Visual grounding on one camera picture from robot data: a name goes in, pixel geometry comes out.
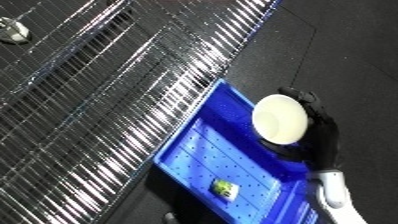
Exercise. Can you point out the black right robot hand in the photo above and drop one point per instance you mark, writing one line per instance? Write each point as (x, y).
(323, 140)

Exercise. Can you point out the pale right robot arm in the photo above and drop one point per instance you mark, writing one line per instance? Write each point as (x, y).
(334, 196)

